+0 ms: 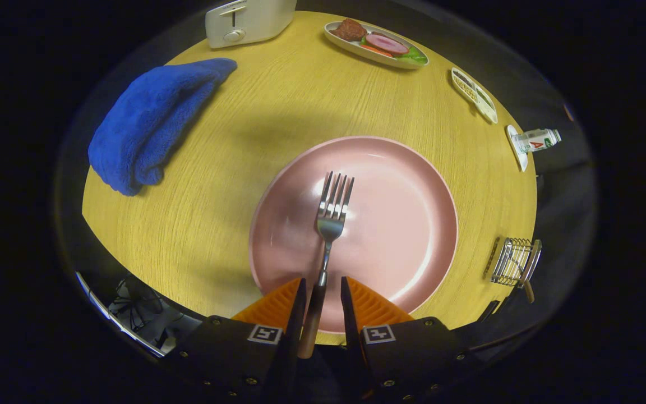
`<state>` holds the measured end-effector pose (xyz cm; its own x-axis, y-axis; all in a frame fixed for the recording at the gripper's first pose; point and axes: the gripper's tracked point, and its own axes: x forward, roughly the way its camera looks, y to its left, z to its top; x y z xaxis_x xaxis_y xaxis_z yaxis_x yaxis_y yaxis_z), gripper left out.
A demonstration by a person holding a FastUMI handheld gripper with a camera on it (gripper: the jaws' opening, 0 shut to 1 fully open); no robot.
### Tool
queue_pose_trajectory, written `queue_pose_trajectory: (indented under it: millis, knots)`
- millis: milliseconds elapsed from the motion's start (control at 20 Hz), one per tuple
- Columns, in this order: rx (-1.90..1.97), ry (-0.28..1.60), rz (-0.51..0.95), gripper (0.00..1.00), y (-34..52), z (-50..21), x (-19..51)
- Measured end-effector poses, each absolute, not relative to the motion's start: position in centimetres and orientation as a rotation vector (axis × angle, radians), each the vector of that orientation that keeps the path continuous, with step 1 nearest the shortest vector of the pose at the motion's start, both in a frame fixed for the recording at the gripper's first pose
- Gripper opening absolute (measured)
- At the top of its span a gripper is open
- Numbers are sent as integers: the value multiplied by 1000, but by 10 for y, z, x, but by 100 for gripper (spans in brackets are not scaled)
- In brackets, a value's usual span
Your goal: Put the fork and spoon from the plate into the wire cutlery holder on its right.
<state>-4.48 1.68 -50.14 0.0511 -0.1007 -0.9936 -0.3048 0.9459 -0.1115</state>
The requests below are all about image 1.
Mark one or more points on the pink toy ham slice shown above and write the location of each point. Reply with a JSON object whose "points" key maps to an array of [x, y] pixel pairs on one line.
{"points": [[386, 43]]}

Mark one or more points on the white divided bean tray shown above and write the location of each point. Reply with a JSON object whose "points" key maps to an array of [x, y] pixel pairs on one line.
{"points": [[475, 94]]}

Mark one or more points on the white oval food plate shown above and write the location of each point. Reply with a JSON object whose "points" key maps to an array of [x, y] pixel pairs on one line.
{"points": [[351, 47]]}

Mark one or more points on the silver metal bar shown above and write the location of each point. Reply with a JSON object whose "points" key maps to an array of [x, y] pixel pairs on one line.
{"points": [[115, 322]]}

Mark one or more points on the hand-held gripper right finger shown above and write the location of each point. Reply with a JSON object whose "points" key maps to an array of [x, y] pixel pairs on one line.
{"points": [[413, 353]]}

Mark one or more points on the orange toy carrot slice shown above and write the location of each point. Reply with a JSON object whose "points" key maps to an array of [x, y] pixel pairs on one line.
{"points": [[376, 50]]}

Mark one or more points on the blue towel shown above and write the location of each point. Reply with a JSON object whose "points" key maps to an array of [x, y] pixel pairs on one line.
{"points": [[149, 123]]}

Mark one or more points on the black table clamp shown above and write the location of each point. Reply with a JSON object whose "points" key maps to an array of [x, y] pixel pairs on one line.
{"points": [[488, 311]]}

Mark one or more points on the white toaster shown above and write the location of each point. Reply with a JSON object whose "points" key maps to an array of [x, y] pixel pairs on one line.
{"points": [[247, 22]]}

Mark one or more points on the pink round plate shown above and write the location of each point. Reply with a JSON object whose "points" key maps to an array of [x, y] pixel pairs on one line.
{"points": [[396, 224]]}

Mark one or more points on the white square coaster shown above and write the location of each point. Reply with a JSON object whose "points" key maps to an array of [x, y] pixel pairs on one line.
{"points": [[516, 154]]}

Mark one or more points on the brown toy meat piece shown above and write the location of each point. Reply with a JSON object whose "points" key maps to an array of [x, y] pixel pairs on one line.
{"points": [[349, 29]]}

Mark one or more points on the white plastic bottle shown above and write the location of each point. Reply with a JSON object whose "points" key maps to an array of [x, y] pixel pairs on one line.
{"points": [[536, 140]]}

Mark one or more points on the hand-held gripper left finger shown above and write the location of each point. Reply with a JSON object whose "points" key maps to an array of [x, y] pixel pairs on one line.
{"points": [[227, 353]]}

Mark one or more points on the green toy lettuce leaf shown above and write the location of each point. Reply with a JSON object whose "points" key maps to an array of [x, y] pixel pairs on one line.
{"points": [[414, 55]]}

